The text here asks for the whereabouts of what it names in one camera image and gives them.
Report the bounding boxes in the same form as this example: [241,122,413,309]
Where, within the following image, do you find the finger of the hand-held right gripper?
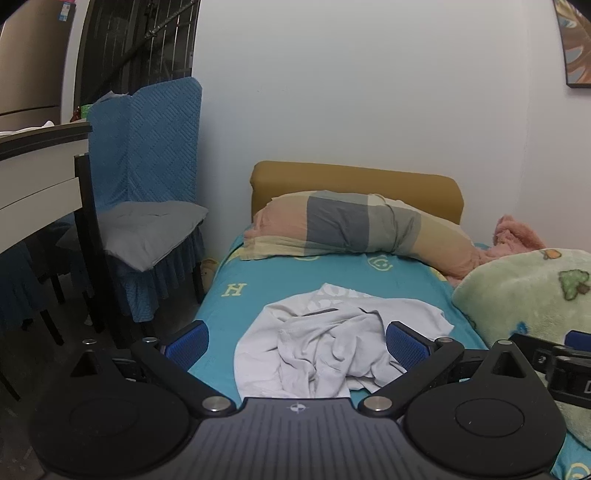
[508,329,591,366]

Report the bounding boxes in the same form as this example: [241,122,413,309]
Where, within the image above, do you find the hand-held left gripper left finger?
[69,320,237,420]

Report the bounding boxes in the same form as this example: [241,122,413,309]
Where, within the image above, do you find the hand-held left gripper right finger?
[358,320,530,421]

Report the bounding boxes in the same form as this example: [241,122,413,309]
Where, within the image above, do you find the pale blue shirt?
[234,283,455,400]

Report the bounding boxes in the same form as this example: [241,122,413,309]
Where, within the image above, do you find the green printed fleece blanket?
[451,248,591,450]

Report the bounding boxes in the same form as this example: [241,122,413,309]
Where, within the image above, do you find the yellow plush toy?
[199,258,220,291]

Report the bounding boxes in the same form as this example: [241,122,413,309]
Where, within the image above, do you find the bed with teal printed sheet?
[189,231,591,480]

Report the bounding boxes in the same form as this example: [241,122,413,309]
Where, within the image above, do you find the pink fleece blanket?
[444,214,550,289]

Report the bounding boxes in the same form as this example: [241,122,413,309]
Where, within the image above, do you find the grey seat cushion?
[55,200,209,272]

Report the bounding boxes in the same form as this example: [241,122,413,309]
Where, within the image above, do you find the pink grey checked pillow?
[243,189,491,280]

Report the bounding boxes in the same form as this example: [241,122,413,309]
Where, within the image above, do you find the black wooden chair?
[74,152,160,349]

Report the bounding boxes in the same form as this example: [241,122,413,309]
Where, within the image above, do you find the mustard yellow headboard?
[250,161,464,227]

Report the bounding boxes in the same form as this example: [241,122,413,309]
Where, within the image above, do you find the chair with blue quilted cover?
[55,76,208,324]

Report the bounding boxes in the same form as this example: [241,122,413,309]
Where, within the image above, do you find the white table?
[0,121,94,401]

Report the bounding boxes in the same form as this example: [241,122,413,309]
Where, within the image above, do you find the window with metal grille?
[74,0,202,110]

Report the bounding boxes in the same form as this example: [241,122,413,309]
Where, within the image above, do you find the beige refrigerator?
[0,0,79,131]

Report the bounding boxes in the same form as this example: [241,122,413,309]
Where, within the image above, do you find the framed wall picture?
[553,0,591,88]

